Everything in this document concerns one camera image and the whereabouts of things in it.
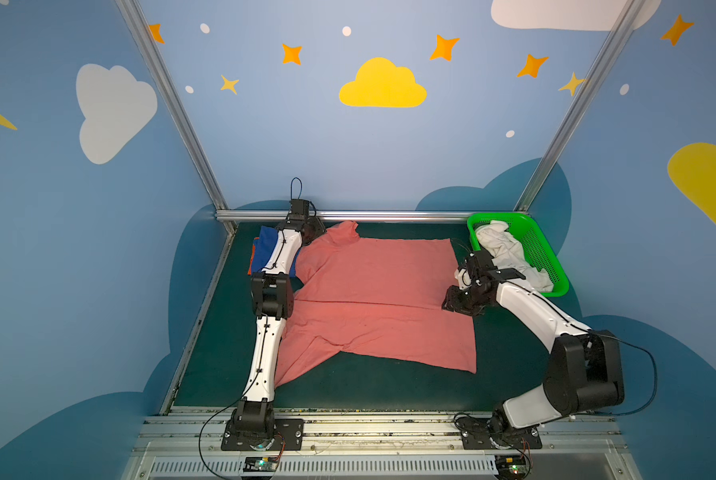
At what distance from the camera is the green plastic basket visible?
3.30 ft

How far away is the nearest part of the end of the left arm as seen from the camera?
2.93ft

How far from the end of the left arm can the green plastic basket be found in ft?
1.89
